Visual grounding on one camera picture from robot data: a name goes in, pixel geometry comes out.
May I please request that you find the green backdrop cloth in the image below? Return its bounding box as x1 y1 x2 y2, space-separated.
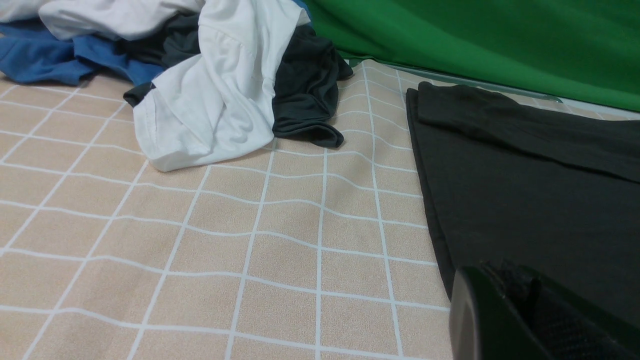
306 0 640 112

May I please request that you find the dark teal crumpled shirt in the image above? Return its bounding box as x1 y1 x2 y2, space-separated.
116 13 354 148

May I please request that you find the white crumpled shirt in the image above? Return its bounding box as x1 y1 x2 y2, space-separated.
1 0 310 172

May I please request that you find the dark gray long-sleeve top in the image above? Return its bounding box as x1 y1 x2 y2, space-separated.
406 82 640 327

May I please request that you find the blue crumpled garment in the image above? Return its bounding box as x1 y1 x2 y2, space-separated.
0 19 163 85

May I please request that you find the beige grid-pattern tablecloth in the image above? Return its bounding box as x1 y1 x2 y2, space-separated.
0 60 454 360

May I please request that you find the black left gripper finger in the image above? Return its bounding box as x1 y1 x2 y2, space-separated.
449 262 640 360

